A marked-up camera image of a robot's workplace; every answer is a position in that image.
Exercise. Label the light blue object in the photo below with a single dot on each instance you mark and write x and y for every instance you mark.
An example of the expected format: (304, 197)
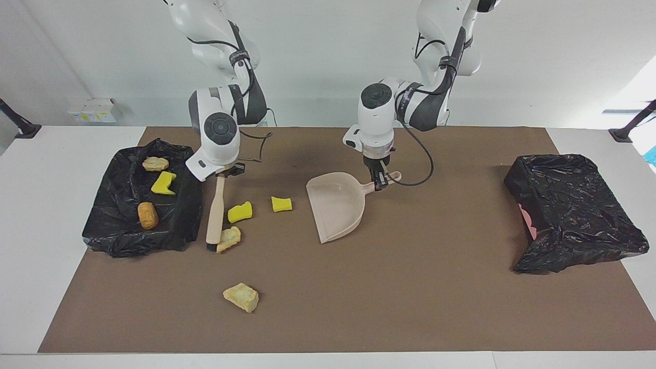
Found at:
(652, 156)

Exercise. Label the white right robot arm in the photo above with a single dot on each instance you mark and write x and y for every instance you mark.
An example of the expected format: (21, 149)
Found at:
(215, 154)

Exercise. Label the beige brush with black bristles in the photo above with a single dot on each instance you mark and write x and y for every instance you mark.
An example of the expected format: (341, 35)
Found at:
(215, 215)

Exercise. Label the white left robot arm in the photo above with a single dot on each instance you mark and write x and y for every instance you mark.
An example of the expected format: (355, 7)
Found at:
(376, 128)

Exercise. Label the black bag bin, pink inside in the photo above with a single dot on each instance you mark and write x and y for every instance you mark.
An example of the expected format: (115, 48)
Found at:
(574, 215)

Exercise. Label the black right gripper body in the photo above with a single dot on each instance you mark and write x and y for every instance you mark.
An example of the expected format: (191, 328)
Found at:
(231, 170)

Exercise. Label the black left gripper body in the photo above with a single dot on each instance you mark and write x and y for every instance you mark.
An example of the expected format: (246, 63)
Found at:
(378, 163)

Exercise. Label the beige plastic dustpan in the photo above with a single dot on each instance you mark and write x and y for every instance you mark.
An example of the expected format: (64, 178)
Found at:
(338, 205)

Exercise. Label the white wall socket box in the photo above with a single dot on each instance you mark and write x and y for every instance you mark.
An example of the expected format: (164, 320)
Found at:
(92, 110)

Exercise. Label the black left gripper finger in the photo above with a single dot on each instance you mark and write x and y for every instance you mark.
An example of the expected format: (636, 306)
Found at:
(382, 181)

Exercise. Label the yellow sponge piece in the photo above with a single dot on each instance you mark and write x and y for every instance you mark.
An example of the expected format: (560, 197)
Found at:
(164, 184)
(240, 212)
(282, 204)

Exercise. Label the brown bread-like lump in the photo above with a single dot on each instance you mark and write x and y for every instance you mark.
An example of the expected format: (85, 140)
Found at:
(147, 216)

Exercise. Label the brown table mat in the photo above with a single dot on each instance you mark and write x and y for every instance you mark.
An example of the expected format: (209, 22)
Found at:
(410, 307)

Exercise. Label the black trash bag bin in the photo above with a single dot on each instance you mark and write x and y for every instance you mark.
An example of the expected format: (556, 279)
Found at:
(123, 233)

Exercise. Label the black angled stand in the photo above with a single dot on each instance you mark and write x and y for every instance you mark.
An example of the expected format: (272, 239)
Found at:
(622, 136)
(28, 130)

